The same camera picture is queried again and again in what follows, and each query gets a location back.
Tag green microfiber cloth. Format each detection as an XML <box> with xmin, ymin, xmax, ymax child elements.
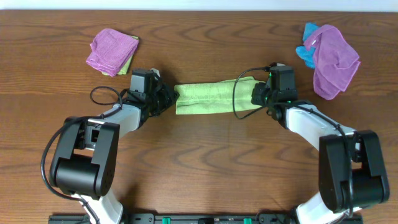
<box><xmin>174</xmin><ymin>77</ymin><xmax>259</xmax><ymax>115</ymax></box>

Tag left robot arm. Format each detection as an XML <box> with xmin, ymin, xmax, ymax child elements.
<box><xmin>40</xmin><ymin>68</ymin><xmax>178</xmax><ymax>223</ymax></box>

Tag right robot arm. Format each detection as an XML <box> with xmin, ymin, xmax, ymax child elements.
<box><xmin>251</xmin><ymin>63</ymin><xmax>390</xmax><ymax>223</ymax></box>

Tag folded green cloth underneath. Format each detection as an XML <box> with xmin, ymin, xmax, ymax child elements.
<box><xmin>102</xmin><ymin>35</ymin><xmax>139</xmax><ymax>76</ymax></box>

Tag blue cloth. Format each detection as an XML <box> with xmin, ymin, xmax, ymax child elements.
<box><xmin>295</xmin><ymin>22</ymin><xmax>319</xmax><ymax>69</ymax></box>

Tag folded purple cloth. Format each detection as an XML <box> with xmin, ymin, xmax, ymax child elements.
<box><xmin>86</xmin><ymin>28</ymin><xmax>139</xmax><ymax>77</ymax></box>

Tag crumpled purple cloth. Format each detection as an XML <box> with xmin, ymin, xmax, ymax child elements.
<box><xmin>303</xmin><ymin>23</ymin><xmax>361</xmax><ymax>100</ymax></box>

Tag left black cable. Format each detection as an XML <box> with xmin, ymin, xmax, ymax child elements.
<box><xmin>40</xmin><ymin>86</ymin><xmax>130</xmax><ymax>224</ymax></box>

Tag black cable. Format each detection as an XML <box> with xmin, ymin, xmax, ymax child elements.
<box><xmin>40</xmin><ymin>86</ymin><xmax>130</xmax><ymax>224</ymax></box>
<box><xmin>231</xmin><ymin>66</ymin><xmax>355</xmax><ymax>218</ymax></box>

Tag right black cable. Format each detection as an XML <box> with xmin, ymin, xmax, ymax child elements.
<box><xmin>231</xmin><ymin>66</ymin><xmax>355</xmax><ymax>218</ymax></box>

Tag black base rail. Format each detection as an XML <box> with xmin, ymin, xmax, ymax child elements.
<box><xmin>48</xmin><ymin>213</ymin><xmax>364</xmax><ymax>224</ymax></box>

